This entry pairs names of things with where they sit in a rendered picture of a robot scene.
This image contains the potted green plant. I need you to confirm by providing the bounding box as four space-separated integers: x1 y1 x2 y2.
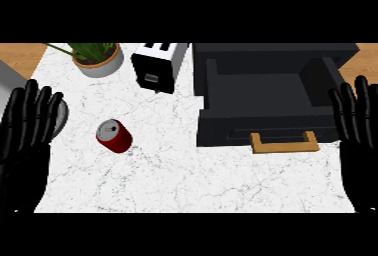
42 42 125 79

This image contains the wooden drawer handle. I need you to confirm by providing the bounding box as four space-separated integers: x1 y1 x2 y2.
248 130 322 155

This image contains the pale grey appliance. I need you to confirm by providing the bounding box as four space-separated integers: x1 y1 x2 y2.
0 59 29 116

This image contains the dark grey open drawer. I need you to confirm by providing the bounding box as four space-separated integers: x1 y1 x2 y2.
195 57 348 148

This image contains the grey round object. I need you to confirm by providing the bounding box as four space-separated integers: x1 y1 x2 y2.
48 99 71 141

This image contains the dark grey drawer cabinet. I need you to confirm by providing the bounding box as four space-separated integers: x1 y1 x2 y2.
190 42 361 108

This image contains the red soda can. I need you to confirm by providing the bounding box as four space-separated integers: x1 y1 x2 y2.
94 118 134 155

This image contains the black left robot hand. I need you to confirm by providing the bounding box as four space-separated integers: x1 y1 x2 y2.
0 78 65 214

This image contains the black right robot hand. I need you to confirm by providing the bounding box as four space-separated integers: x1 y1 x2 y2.
327 75 378 214

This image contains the black and white toaster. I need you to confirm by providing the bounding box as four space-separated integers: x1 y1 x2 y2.
130 42 190 95

